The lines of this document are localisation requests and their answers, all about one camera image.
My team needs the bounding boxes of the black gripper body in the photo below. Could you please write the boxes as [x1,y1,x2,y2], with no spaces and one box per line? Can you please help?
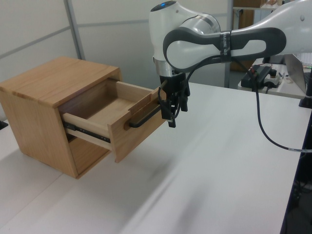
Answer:
[159,72,191,98]

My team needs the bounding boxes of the black drawer handle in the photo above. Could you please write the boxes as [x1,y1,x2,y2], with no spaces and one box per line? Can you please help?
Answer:
[128,101,163,128]

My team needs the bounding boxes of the wooden drawer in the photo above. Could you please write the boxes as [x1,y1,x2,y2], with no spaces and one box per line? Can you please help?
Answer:
[60,80,169,164]

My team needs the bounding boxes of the black control box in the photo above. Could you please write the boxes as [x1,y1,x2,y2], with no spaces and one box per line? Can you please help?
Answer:
[241,64,273,88]

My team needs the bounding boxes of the emergency stop button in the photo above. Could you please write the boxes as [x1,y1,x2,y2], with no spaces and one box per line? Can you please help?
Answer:
[267,69,280,86]

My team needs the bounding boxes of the tall wooden cabinet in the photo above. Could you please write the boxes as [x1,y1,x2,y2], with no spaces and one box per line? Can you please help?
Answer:
[230,0,255,73]

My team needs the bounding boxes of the white background desk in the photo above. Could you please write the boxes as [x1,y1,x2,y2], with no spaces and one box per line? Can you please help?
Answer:
[236,62,312,100]

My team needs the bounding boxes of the silver laptop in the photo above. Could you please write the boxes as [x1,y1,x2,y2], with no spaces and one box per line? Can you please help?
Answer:
[283,53,312,92]

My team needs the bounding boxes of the black strap on arm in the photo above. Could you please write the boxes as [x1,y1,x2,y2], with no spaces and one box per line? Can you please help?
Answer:
[218,30,233,63]

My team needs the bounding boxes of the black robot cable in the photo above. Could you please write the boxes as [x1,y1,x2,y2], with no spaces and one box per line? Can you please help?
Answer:
[157,55,312,153]

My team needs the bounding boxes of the grey partition post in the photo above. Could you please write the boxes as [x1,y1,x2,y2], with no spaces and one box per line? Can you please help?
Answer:
[64,0,85,60]

